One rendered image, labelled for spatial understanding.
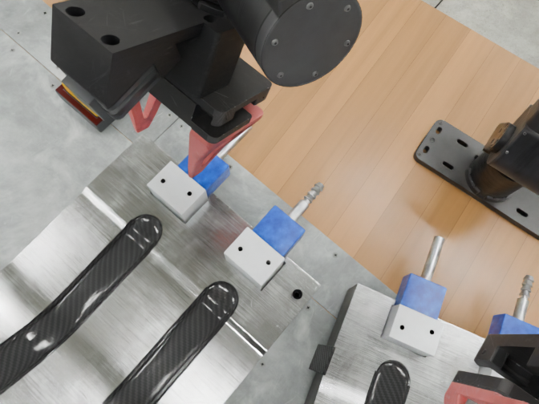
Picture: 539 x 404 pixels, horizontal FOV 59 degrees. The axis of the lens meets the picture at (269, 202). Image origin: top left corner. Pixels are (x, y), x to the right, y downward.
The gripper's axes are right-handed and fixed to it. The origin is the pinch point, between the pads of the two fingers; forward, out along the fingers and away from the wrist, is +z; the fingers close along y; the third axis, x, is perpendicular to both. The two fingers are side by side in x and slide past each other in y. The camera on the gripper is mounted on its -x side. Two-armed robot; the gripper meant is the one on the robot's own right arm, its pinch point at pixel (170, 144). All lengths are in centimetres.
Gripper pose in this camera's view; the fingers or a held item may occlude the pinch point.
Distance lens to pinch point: 41.5
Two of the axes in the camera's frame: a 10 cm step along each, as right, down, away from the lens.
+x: 5.5, -4.8, 6.9
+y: 7.6, 6.3, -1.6
